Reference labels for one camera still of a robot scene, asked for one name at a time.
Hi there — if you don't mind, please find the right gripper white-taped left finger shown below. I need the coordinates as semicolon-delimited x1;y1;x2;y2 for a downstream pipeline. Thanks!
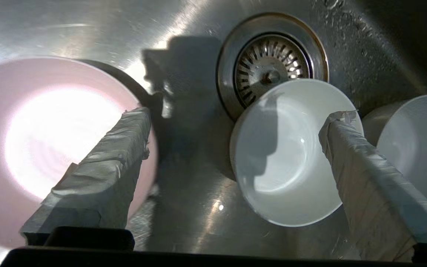
20;107;152;246

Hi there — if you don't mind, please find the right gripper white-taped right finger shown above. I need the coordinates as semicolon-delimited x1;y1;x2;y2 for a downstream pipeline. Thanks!
318;110;427;262

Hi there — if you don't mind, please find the grey ceramic bowl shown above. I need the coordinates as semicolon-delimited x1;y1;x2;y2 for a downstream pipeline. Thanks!
362;95;427;210

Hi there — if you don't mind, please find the pink ceramic bowl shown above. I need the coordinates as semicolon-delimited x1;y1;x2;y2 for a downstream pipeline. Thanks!
0;56;158;248

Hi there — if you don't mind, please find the white ceramic bowl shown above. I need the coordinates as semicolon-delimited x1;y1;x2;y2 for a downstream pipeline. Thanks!
229;79;364;227

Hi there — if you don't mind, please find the stainless steel sink basin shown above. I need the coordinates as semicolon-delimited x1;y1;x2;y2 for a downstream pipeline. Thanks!
0;0;427;260

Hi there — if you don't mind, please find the round metal drain strainer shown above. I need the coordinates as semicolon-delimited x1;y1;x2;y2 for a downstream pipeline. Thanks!
216;12;330;121

